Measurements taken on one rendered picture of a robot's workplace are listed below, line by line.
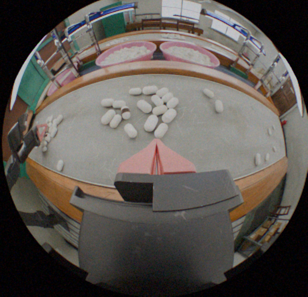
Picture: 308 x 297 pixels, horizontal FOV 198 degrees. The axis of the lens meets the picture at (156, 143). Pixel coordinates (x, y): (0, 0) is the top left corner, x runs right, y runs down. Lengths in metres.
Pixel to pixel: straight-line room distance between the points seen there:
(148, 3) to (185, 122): 5.24
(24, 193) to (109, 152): 1.77
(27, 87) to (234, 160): 1.16
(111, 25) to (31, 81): 2.42
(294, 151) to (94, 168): 4.55
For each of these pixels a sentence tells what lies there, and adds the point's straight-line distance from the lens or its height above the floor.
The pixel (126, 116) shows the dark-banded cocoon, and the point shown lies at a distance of 0.22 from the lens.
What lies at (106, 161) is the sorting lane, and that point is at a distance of 0.22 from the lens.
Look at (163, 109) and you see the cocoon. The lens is 0.21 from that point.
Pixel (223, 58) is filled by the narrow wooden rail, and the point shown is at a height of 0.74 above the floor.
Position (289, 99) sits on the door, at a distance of 4.68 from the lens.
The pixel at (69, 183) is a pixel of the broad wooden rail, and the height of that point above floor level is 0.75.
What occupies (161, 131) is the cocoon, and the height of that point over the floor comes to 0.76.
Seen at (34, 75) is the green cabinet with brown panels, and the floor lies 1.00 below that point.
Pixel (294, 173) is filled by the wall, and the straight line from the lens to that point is 4.47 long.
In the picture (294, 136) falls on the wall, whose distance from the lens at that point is 4.45.
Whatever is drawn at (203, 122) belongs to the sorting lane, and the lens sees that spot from 0.24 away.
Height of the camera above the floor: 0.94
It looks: 76 degrees down
